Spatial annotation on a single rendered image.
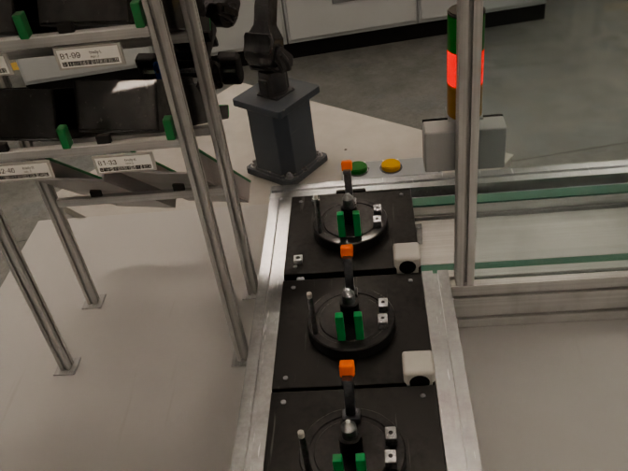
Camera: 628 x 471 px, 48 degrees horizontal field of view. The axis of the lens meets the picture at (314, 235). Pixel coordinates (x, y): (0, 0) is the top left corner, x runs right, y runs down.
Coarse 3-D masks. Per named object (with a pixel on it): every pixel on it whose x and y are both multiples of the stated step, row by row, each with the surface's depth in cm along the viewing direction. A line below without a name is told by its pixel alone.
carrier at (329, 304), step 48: (288, 288) 121; (336, 288) 120; (384, 288) 118; (288, 336) 112; (336, 336) 108; (384, 336) 107; (288, 384) 104; (336, 384) 103; (384, 384) 102; (432, 384) 102
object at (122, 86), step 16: (80, 80) 101; (96, 80) 100; (112, 80) 100; (128, 80) 99; (144, 80) 99; (160, 80) 99; (192, 80) 110; (80, 96) 101; (96, 96) 101; (112, 96) 100; (128, 96) 100; (144, 96) 99; (160, 96) 100; (192, 96) 110; (80, 112) 102; (96, 112) 101; (112, 112) 101; (128, 112) 100; (144, 112) 100; (160, 112) 100; (192, 112) 110; (224, 112) 124; (80, 128) 103; (96, 128) 102; (112, 128) 101; (128, 128) 101; (144, 128) 100; (160, 128) 100
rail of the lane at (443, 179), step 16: (416, 176) 145; (432, 176) 145; (448, 176) 144; (272, 192) 147; (288, 192) 146; (304, 192) 145; (320, 192) 145; (336, 192) 143; (352, 192) 142; (416, 192) 143; (432, 192) 143; (448, 192) 143
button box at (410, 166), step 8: (400, 160) 151; (408, 160) 150; (416, 160) 150; (368, 168) 149; (376, 168) 149; (400, 168) 148; (408, 168) 148; (416, 168) 148; (352, 176) 148; (360, 176) 148; (368, 176) 147; (376, 176) 147; (384, 176) 147; (392, 176) 146; (400, 176) 146
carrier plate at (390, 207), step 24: (384, 192) 140; (408, 192) 139; (312, 216) 137; (408, 216) 133; (288, 240) 132; (312, 240) 131; (384, 240) 128; (408, 240) 127; (288, 264) 126; (312, 264) 125; (336, 264) 124; (360, 264) 124; (384, 264) 123
